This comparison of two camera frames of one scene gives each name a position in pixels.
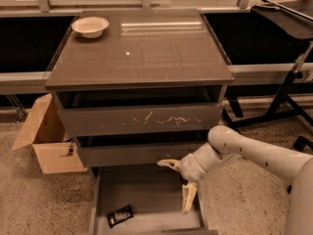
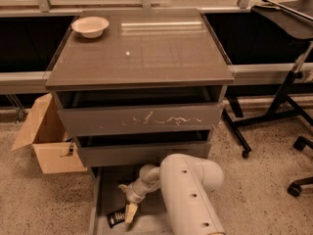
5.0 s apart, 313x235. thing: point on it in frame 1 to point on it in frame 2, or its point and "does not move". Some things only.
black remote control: (119, 215) does not move
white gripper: (188, 169) to (133, 193)
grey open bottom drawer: (142, 201) does not move
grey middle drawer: (134, 155) does not move
